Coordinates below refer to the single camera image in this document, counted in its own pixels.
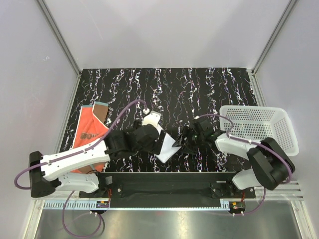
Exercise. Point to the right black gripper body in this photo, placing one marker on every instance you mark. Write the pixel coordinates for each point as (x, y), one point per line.
(193, 140)

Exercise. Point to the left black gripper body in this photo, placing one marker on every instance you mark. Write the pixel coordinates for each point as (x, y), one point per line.
(155, 147)

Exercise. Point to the white towel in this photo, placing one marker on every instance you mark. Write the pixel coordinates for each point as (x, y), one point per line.
(167, 149)

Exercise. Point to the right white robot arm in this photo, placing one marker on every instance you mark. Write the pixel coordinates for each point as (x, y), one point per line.
(270, 165)

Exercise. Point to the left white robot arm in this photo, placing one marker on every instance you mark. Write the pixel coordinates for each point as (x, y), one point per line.
(50, 173)

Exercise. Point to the orange brown towel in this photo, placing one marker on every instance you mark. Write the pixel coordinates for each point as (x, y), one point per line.
(90, 125)

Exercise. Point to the white plastic basket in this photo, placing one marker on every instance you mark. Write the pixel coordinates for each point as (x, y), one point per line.
(258, 123)

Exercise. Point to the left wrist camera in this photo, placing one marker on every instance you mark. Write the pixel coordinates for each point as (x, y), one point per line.
(152, 118)

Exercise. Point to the white cable duct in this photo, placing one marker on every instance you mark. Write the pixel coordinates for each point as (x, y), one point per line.
(174, 205)

